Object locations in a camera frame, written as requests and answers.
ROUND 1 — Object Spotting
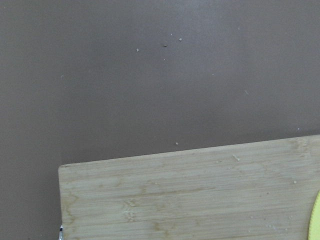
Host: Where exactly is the bamboo cutting board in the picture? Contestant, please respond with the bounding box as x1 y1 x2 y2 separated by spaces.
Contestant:
58 135 320 240

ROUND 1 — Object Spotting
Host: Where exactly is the yellow plastic knife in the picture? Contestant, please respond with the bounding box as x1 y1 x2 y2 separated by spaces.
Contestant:
307 192 320 240

